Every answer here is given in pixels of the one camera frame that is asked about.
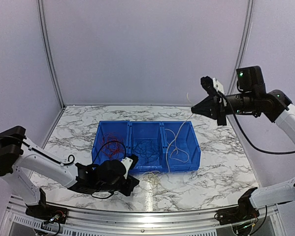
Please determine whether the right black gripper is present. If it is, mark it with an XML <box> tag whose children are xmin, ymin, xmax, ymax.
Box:
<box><xmin>192</xmin><ymin>90</ymin><xmax>258</xmax><ymax>125</ymax></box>

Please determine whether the blue cable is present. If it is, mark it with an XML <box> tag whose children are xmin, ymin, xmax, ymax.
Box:
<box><xmin>132</xmin><ymin>140</ymin><xmax>162</xmax><ymax>168</ymax></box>

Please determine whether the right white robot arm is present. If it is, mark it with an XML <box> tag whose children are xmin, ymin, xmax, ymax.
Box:
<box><xmin>191</xmin><ymin>66</ymin><xmax>295</xmax><ymax>220</ymax></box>

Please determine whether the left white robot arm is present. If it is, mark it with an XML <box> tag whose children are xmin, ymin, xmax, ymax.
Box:
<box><xmin>0</xmin><ymin>126</ymin><xmax>139</xmax><ymax>219</ymax></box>

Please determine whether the left blue storage bin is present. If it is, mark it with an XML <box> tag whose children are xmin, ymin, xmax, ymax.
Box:
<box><xmin>92</xmin><ymin>120</ymin><xmax>130</xmax><ymax>165</ymax></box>

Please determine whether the blue storage bin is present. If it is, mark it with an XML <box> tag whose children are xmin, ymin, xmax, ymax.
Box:
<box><xmin>129</xmin><ymin>121</ymin><xmax>165</xmax><ymax>174</ymax></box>
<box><xmin>92</xmin><ymin>120</ymin><xmax>130</xmax><ymax>165</ymax></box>
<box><xmin>162</xmin><ymin>121</ymin><xmax>201</xmax><ymax>173</ymax></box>

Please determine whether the middle blue storage bin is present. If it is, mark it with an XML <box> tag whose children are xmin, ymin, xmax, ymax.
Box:
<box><xmin>129</xmin><ymin>121</ymin><xmax>165</xmax><ymax>174</ymax></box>

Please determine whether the right blue storage bin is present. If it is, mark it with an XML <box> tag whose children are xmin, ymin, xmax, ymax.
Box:
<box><xmin>162</xmin><ymin>121</ymin><xmax>201</xmax><ymax>173</ymax></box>

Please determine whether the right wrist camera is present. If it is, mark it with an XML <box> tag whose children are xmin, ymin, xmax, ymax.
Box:
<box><xmin>200</xmin><ymin>76</ymin><xmax>225</xmax><ymax>96</ymax></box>

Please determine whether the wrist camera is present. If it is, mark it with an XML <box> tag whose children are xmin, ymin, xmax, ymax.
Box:
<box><xmin>121</xmin><ymin>154</ymin><xmax>138</xmax><ymax>178</ymax></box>
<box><xmin>200</xmin><ymin>76</ymin><xmax>225</xmax><ymax>96</ymax></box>

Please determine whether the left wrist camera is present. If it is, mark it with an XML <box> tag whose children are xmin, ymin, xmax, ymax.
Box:
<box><xmin>121</xmin><ymin>154</ymin><xmax>138</xmax><ymax>178</ymax></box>

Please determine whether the right aluminium frame post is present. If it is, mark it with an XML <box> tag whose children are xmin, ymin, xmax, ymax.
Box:
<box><xmin>222</xmin><ymin>0</ymin><xmax>254</xmax><ymax>110</ymax></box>

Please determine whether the aluminium frame post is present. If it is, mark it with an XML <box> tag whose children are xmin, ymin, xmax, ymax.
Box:
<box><xmin>222</xmin><ymin>0</ymin><xmax>254</xmax><ymax>110</ymax></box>
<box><xmin>36</xmin><ymin>0</ymin><xmax>66</xmax><ymax>109</ymax></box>

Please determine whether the aluminium front rail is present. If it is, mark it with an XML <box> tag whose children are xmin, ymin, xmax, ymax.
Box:
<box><xmin>0</xmin><ymin>198</ymin><xmax>287</xmax><ymax>236</ymax></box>

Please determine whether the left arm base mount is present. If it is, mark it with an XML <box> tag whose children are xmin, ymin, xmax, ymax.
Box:
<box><xmin>26</xmin><ymin>188</ymin><xmax>68</xmax><ymax>224</ymax></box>

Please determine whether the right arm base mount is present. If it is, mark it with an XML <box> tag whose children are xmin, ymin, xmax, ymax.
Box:
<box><xmin>214</xmin><ymin>187</ymin><xmax>260</xmax><ymax>225</ymax></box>

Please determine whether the left aluminium frame post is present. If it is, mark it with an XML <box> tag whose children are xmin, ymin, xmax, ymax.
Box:
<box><xmin>36</xmin><ymin>0</ymin><xmax>66</xmax><ymax>109</ymax></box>

